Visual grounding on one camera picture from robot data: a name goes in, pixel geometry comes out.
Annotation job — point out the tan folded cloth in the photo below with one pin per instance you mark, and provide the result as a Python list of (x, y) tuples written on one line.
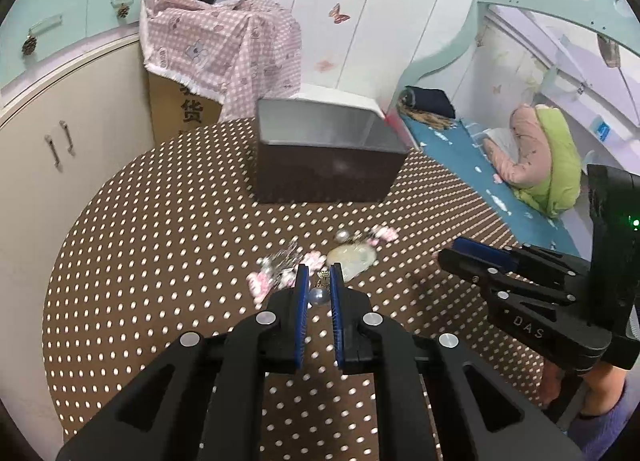
[(430, 120)]

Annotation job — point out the small pink flower hair clip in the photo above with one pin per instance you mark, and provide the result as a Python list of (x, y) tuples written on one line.
[(385, 233)]

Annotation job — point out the pine cone charm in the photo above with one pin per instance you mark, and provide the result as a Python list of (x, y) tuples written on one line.
[(29, 45), (122, 11)]

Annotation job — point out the dark folded clothes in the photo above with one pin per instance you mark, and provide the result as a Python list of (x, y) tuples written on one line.
[(430, 100)]

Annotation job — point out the white pillow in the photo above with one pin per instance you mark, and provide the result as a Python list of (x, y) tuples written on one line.
[(500, 140)]

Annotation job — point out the person's right forearm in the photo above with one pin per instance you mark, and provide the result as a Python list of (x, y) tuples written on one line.
[(597, 428)]

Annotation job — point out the white curved cabinet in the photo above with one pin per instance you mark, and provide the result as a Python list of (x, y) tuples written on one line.
[(90, 116)]

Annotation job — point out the white wardrobe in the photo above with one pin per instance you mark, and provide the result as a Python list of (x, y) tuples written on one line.
[(380, 31)]

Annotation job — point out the pink checked cloth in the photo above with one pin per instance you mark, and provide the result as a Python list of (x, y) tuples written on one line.
[(225, 41)]

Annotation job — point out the brown hanging tag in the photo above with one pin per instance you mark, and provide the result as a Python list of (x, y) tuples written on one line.
[(609, 50)]

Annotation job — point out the blue printed bedsheet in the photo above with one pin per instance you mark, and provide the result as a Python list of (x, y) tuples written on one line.
[(460, 166)]

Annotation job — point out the brown polka dot tablecloth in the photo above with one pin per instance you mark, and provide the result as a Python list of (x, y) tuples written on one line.
[(175, 241)]

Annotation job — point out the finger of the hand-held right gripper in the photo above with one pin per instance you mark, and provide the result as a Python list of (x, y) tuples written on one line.
[(482, 250), (465, 263)]

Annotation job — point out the faint pink butterfly sticker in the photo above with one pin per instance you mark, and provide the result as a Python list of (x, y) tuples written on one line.
[(324, 63)]

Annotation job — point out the dark brown metal box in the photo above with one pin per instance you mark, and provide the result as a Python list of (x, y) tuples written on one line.
[(325, 171)]

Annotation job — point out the cardboard box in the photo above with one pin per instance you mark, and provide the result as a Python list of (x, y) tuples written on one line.
[(175, 106)]

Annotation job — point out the pink brown butterfly sticker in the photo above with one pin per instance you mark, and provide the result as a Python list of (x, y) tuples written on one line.
[(340, 13)]

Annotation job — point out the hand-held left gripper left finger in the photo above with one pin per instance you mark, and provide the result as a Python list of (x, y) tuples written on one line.
[(301, 301)]

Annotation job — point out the large pink bow hair clip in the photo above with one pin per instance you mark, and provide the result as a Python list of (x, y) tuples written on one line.
[(265, 283)]

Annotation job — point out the person's right hand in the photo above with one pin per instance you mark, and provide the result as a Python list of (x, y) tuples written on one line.
[(602, 388)]

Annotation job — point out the pink and green pillow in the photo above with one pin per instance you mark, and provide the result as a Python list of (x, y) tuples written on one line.
[(562, 156)]

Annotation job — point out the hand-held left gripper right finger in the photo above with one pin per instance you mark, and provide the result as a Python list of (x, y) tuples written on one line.
[(336, 311)]

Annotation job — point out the pearl drop earring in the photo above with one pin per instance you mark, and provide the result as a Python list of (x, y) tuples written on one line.
[(318, 297)]

